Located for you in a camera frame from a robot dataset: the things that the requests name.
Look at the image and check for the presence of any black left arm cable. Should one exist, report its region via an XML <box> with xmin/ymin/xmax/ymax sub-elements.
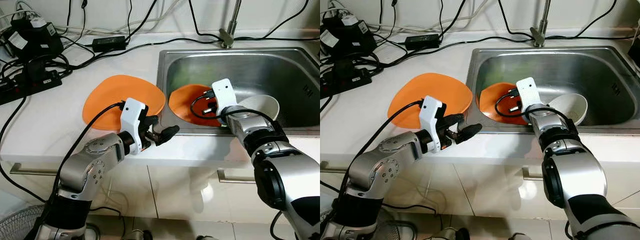
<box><xmin>339</xmin><ymin>99</ymin><xmax>425</xmax><ymax>197</ymax></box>
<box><xmin>47</xmin><ymin>101</ymin><xmax>126</xmax><ymax>202</ymax></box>

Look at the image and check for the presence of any grey left robot foot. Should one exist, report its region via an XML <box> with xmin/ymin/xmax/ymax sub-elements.
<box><xmin>429</xmin><ymin>227</ymin><xmax>471</xmax><ymax>240</ymax></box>
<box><xmin>122</xmin><ymin>228</ymin><xmax>154</xmax><ymax>240</ymax></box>

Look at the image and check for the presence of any flat black power adapter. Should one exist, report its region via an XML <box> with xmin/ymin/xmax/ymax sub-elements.
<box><xmin>403</xmin><ymin>33</ymin><xmax>441</xmax><ymax>51</ymax></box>
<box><xmin>91</xmin><ymin>34</ymin><xmax>127</xmax><ymax>53</ymax></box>

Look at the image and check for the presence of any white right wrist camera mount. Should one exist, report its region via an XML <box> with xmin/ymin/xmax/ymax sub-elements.
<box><xmin>210</xmin><ymin>78</ymin><xmax>240</xmax><ymax>114</ymax></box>
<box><xmin>514</xmin><ymin>76</ymin><xmax>544</xmax><ymax>112</ymax></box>

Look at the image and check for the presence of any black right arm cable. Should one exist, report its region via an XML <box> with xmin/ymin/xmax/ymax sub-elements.
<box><xmin>494</xmin><ymin>89</ymin><xmax>581</xmax><ymax>124</ymax></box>
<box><xmin>189</xmin><ymin>91</ymin><xmax>276</xmax><ymax>124</ymax></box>

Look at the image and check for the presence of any white ceramic bowl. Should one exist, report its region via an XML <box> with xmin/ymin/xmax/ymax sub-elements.
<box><xmin>239</xmin><ymin>93</ymin><xmax>281</xmax><ymax>124</ymax></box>
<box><xmin>547</xmin><ymin>92</ymin><xmax>589</xmax><ymax>126</ymax></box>

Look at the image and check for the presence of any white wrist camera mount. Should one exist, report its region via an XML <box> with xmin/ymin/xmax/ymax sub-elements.
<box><xmin>514</xmin><ymin>76</ymin><xmax>544</xmax><ymax>112</ymax></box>
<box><xmin>210</xmin><ymin>78</ymin><xmax>240</xmax><ymax>114</ymax></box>
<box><xmin>119</xmin><ymin>97</ymin><xmax>150</xmax><ymax>154</ymax></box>
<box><xmin>418</xmin><ymin>95</ymin><xmax>449</xmax><ymax>154</ymax></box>

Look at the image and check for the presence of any metal faucet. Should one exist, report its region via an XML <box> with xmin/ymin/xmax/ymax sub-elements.
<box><xmin>219</xmin><ymin>0</ymin><xmax>244</xmax><ymax>50</ymax></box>
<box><xmin>529</xmin><ymin>0</ymin><xmax>554</xmax><ymax>49</ymax></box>

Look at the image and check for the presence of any black power strip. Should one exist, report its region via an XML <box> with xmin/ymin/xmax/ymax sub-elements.
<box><xmin>320</xmin><ymin>67</ymin><xmax>374</xmax><ymax>99</ymax></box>
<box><xmin>0</xmin><ymin>69</ymin><xmax>64</xmax><ymax>106</ymax></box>

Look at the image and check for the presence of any black power strip cable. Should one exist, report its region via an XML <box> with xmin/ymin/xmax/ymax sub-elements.
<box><xmin>0</xmin><ymin>96</ymin><xmax>36</xmax><ymax>197</ymax></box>

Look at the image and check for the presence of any orange plastic plate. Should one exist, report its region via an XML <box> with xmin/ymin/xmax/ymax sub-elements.
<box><xmin>82</xmin><ymin>74</ymin><xmax>166</xmax><ymax>132</ymax></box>
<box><xmin>387</xmin><ymin>72</ymin><xmax>474</xmax><ymax>130</ymax></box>

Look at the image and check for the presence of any orange plastic bowl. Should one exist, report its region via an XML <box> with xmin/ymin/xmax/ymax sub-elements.
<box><xmin>168</xmin><ymin>83</ymin><xmax>224</xmax><ymax>128</ymax></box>
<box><xmin>478</xmin><ymin>82</ymin><xmax>531</xmax><ymax>126</ymax></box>

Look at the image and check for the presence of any stainless steel sink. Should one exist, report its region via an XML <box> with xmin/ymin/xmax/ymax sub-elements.
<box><xmin>464</xmin><ymin>45</ymin><xmax>640</xmax><ymax>134</ymax></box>
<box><xmin>156</xmin><ymin>47</ymin><xmax>321</xmax><ymax>137</ymax></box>

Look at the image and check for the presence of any black battery charger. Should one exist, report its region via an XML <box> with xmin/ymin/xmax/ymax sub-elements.
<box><xmin>320</xmin><ymin>14</ymin><xmax>377</xmax><ymax>59</ymax></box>
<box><xmin>7</xmin><ymin>17</ymin><xmax>65</xmax><ymax>61</ymax></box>

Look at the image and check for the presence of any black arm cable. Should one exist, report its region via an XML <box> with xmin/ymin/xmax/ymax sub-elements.
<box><xmin>339</xmin><ymin>99</ymin><xmax>425</xmax><ymax>197</ymax></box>
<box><xmin>189</xmin><ymin>91</ymin><xmax>276</xmax><ymax>124</ymax></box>
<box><xmin>47</xmin><ymin>101</ymin><xmax>126</xmax><ymax>202</ymax></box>
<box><xmin>494</xmin><ymin>89</ymin><xmax>581</xmax><ymax>124</ymax></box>

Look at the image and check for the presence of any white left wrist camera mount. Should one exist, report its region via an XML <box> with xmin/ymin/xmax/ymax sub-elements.
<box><xmin>119</xmin><ymin>97</ymin><xmax>150</xmax><ymax>154</ymax></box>
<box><xmin>418</xmin><ymin>95</ymin><xmax>449</xmax><ymax>154</ymax></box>

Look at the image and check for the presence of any black plug adapter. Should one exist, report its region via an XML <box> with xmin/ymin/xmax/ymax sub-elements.
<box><xmin>27</xmin><ymin>59</ymin><xmax>49</xmax><ymax>84</ymax></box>
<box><xmin>335</xmin><ymin>58</ymin><xmax>357</xmax><ymax>79</ymax></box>

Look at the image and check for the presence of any metal drawer handle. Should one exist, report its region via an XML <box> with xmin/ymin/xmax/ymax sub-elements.
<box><xmin>9</xmin><ymin>162</ymin><xmax>77</xmax><ymax>176</ymax></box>
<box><xmin>320</xmin><ymin>160</ymin><xmax>351</xmax><ymax>174</ymax></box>
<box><xmin>217</xmin><ymin>168</ymin><xmax>256</xmax><ymax>185</ymax></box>
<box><xmin>521</xmin><ymin>167</ymin><xmax>546</xmax><ymax>182</ymax></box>

